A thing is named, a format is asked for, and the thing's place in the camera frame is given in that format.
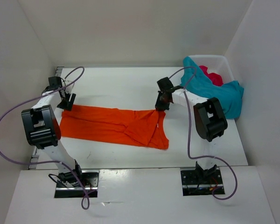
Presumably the orange t shirt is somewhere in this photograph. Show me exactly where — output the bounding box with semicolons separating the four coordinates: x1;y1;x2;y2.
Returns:
60;105;169;150

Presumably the teal t shirt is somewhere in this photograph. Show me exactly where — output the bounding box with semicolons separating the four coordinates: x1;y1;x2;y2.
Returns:
181;55;244;119

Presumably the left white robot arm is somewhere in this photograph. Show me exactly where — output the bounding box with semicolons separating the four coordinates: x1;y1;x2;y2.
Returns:
21;77;84;187

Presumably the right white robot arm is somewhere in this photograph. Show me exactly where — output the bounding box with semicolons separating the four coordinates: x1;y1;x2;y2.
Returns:
155;77;228;183

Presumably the pink t shirt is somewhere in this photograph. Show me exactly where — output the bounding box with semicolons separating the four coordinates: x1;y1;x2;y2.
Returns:
199;65;224;86

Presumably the white plastic basket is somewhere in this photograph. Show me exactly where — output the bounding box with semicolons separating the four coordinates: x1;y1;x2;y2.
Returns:
188;54;234;105

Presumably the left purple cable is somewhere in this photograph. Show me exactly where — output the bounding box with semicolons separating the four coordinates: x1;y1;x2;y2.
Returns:
0;66;91;210

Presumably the purple cable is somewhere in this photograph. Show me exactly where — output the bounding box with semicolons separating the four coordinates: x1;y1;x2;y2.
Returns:
0;66;91;210
169;66;238;200

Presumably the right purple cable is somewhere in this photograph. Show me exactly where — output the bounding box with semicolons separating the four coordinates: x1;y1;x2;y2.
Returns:
169;66;238;200

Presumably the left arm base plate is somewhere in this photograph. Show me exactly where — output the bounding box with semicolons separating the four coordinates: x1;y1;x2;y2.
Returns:
49;170;99;198

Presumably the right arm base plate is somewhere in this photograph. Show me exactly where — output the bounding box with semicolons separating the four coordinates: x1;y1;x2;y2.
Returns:
180;168;225;196

